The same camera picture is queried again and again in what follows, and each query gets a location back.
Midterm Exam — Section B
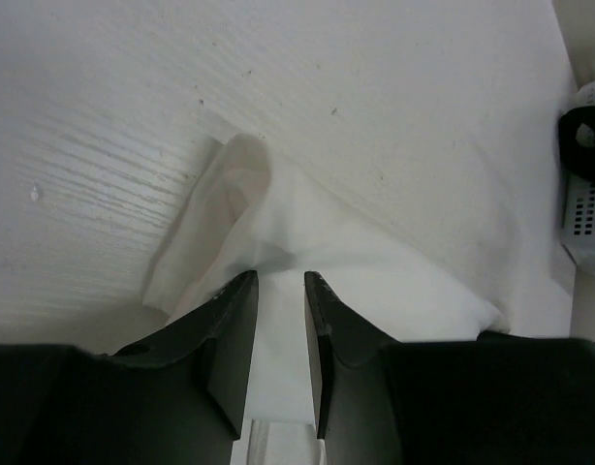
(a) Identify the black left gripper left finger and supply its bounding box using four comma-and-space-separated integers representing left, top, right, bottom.
0, 271, 258, 464

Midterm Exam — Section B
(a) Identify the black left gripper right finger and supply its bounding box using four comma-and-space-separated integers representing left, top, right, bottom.
304, 271, 595, 464

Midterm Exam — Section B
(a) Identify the white tank top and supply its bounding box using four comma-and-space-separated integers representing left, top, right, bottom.
141, 133, 512, 465

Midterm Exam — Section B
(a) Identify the black tank top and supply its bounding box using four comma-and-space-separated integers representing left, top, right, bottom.
558, 106, 595, 184

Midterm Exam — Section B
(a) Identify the white plastic basket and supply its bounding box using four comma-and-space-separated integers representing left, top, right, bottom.
561, 80, 595, 275

